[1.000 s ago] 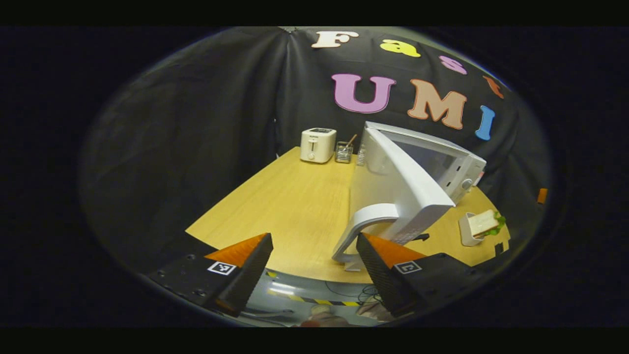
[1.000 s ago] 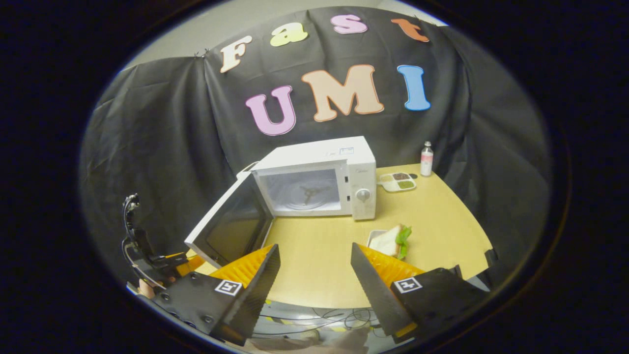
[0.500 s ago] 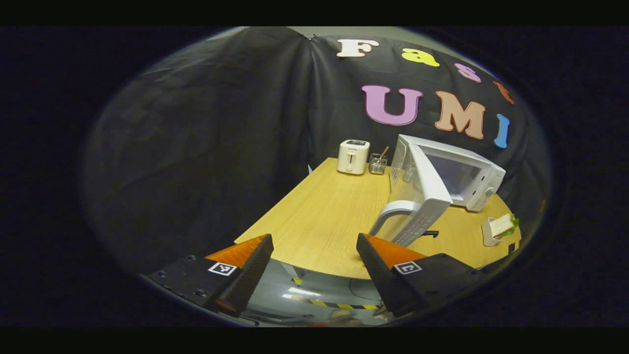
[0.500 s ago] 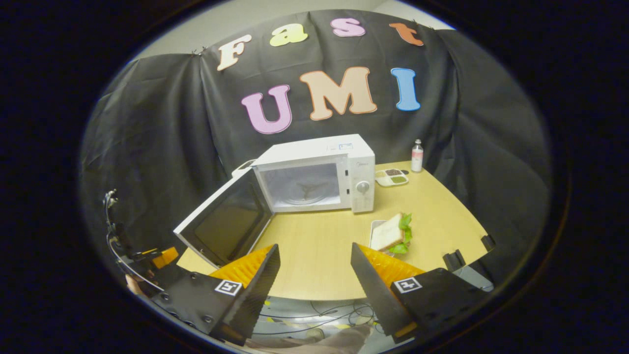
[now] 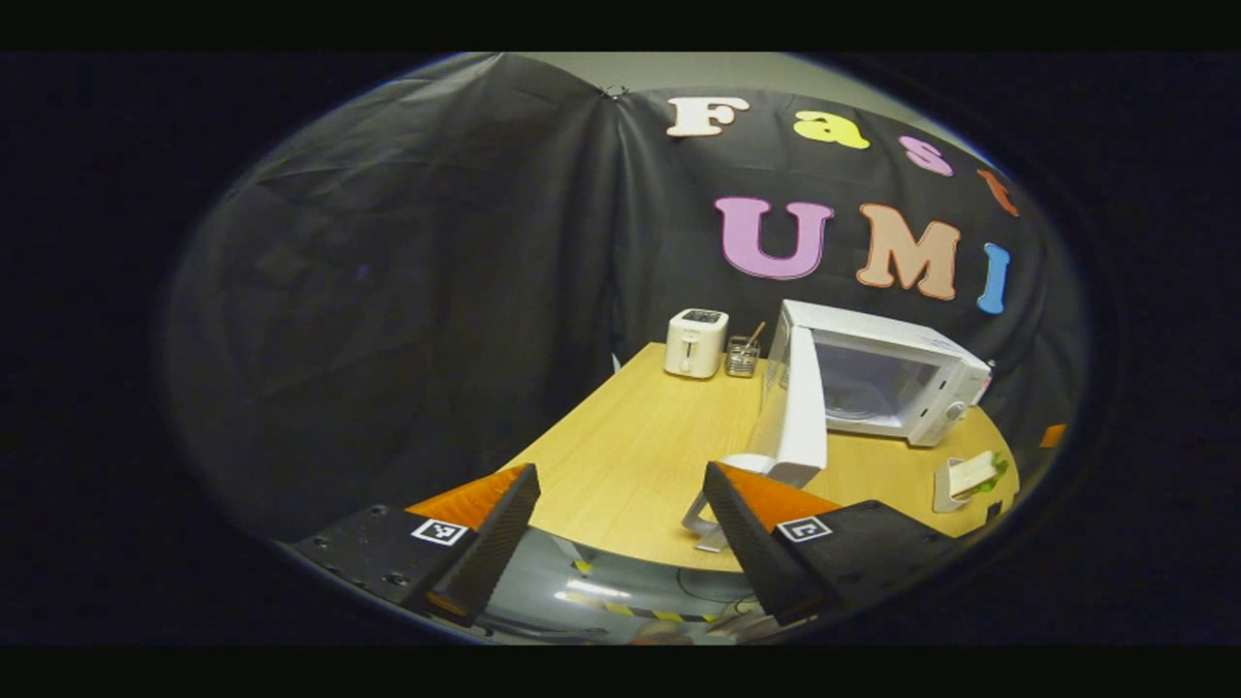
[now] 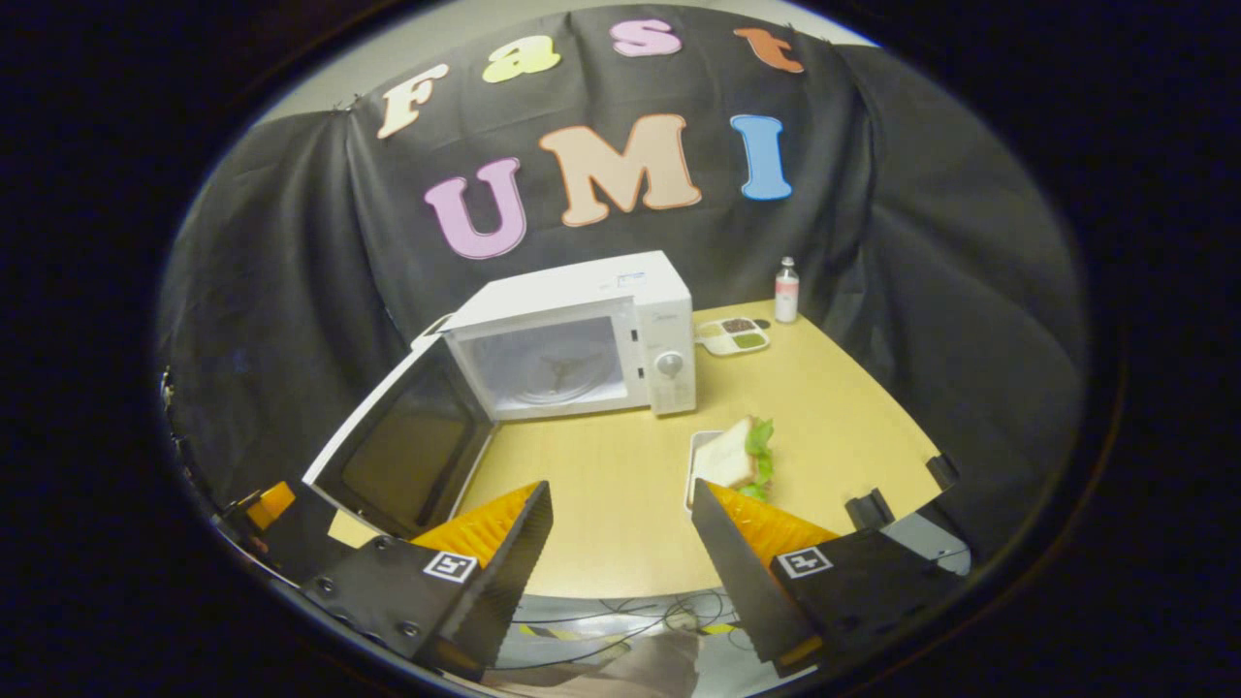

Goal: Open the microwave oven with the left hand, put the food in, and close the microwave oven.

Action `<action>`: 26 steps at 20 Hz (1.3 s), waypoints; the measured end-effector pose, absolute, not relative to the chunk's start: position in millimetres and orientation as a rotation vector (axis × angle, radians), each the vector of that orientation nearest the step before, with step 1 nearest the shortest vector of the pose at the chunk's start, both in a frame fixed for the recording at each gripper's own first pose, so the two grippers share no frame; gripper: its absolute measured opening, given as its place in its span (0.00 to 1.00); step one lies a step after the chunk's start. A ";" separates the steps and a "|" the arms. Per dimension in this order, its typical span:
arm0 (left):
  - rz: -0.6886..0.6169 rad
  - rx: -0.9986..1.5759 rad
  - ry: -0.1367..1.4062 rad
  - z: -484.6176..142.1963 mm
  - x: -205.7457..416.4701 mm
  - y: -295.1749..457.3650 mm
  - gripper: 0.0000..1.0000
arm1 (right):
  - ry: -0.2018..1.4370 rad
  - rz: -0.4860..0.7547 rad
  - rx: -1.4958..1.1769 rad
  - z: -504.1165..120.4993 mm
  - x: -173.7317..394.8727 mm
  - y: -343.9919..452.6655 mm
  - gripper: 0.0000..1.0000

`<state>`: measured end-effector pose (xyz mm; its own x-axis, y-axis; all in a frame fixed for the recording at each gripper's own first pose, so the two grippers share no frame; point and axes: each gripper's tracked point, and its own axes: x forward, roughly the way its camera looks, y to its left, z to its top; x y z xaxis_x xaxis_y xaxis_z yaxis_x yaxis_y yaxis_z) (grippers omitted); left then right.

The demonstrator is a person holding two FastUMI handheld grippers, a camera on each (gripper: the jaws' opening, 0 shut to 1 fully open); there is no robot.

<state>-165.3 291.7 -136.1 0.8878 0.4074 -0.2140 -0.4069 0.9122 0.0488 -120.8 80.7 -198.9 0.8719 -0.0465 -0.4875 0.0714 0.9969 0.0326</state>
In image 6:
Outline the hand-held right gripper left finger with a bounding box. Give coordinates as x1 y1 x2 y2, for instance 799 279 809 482
291 483 554 682

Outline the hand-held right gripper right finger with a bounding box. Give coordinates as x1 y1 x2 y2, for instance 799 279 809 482
691 479 956 680

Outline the sandwich with lettuce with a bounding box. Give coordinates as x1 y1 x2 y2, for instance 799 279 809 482
693 417 775 503

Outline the white microwave oven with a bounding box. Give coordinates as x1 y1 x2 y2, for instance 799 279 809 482
302 250 699 541

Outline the white plastic tray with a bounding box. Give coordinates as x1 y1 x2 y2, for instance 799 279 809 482
685 429 767 515

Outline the white divided dish with grains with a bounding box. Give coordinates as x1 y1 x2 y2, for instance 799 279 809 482
694 317 771 358

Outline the clear bottle with pink label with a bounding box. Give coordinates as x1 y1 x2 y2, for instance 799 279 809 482
774 256 801 325

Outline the black backdrop cloth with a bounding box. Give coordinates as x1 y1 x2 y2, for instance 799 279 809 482
160 5 1085 563

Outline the black floor cable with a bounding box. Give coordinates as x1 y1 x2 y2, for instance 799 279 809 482
514 591 748 646

